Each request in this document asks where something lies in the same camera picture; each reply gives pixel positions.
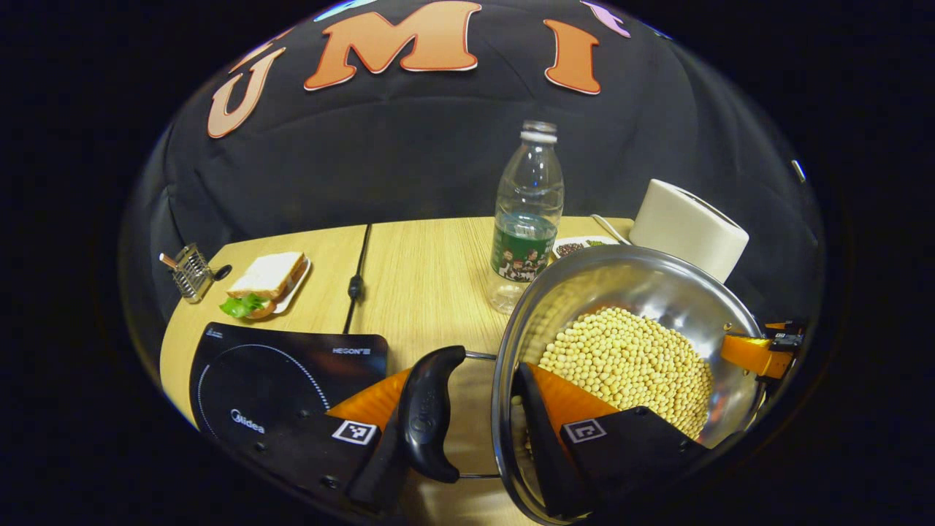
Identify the white divided plate with beans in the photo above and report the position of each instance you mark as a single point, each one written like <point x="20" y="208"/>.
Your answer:
<point x="581" y="246"/>

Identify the small white sandwich plate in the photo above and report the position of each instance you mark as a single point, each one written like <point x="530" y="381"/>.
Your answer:
<point x="298" y="286"/>

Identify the stainless steel pot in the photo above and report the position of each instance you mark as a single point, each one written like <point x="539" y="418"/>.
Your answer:
<point x="657" y="281"/>

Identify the pile of yellow soybeans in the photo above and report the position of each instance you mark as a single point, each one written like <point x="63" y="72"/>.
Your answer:
<point x="628" y="358"/>

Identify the sandwich with lettuce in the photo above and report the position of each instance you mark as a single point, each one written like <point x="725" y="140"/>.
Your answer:
<point x="263" y="281"/>

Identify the black induction cooktop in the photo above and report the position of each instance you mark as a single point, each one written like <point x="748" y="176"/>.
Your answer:
<point x="277" y="380"/>

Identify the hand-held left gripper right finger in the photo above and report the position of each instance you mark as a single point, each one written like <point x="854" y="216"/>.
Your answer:
<point x="540" y="438"/>

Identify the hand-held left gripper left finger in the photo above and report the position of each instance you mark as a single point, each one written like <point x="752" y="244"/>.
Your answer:
<point x="307" y="453"/>

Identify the clear plastic water bottle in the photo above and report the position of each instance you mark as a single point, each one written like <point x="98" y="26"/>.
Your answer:
<point x="527" y="219"/>

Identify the black backdrop cloth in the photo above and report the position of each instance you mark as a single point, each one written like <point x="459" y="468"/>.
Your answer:
<point x="409" y="161"/>

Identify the white toaster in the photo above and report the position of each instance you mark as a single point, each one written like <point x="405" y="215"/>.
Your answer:
<point x="687" y="226"/>

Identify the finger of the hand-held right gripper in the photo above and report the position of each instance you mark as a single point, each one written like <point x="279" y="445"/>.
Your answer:
<point x="752" y="354"/>

